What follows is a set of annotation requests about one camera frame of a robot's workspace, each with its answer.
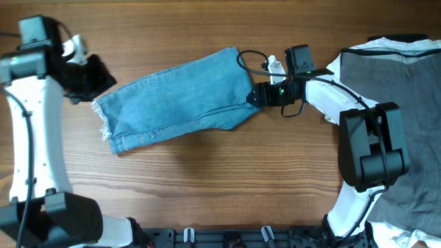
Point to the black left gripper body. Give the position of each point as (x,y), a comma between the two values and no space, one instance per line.
(85,81)

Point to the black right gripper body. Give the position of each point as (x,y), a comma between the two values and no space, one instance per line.
(277,94)

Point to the light blue denim jeans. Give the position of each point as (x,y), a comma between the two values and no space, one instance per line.
(209,93)

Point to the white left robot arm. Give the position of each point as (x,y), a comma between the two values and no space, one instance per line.
(43,210)

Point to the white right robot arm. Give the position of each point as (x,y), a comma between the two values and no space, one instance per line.
(372,151)

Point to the white shirt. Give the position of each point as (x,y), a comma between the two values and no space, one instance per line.
(406,73)

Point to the grey trousers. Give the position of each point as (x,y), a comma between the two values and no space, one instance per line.
(413,202)

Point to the black garment under pile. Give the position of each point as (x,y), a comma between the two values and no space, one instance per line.
(406,38)

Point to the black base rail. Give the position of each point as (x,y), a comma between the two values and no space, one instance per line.
(309,236)

